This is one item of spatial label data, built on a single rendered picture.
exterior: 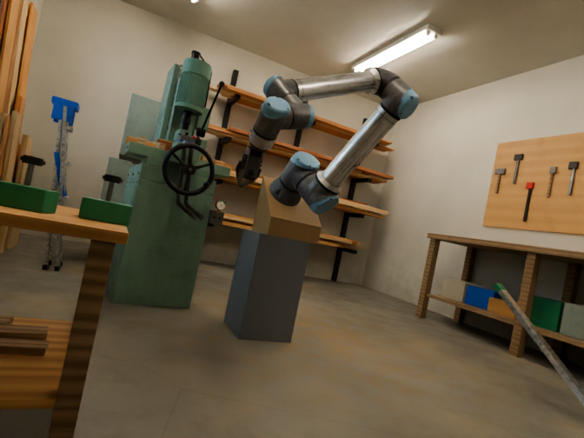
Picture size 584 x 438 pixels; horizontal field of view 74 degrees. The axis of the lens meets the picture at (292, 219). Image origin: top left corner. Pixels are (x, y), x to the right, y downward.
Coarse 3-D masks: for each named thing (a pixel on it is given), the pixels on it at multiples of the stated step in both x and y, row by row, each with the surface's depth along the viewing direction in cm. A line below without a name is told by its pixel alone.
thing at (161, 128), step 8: (176, 64) 255; (168, 72) 272; (176, 72) 256; (168, 80) 265; (176, 80) 256; (168, 88) 259; (168, 96) 254; (168, 104) 254; (160, 112) 268; (168, 112) 255; (160, 120) 261; (168, 120) 255; (160, 128) 255; (160, 136) 254
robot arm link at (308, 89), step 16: (272, 80) 142; (288, 80) 144; (304, 80) 148; (320, 80) 151; (336, 80) 155; (352, 80) 160; (368, 80) 165; (384, 80) 168; (304, 96) 148; (320, 96) 154
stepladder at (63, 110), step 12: (60, 108) 261; (72, 108) 264; (60, 120) 262; (72, 120) 278; (60, 132) 262; (60, 144) 264; (60, 156) 276; (60, 168) 262; (60, 180) 262; (60, 192) 263; (60, 204) 263; (48, 240) 262; (60, 240) 266; (48, 252) 262; (60, 252) 268; (48, 264) 264; (60, 264) 280
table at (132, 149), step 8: (128, 144) 218; (136, 144) 215; (128, 152) 218; (136, 152) 215; (144, 152) 217; (152, 152) 219; (160, 152) 221; (176, 160) 217; (200, 160) 233; (208, 168) 236; (216, 168) 238; (224, 168) 241; (216, 176) 254; (224, 176) 243
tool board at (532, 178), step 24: (504, 144) 408; (528, 144) 383; (552, 144) 362; (576, 144) 342; (504, 168) 402; (528, 168) 378; (552, 168) 355; (576, 168) 336; (504, 192) 397; (528, 192) 371; (552, 192) 353; (576, 192) 334; (504, 216) 391; (528, 216) 368; (552, 216) 349; (576, 216) 330
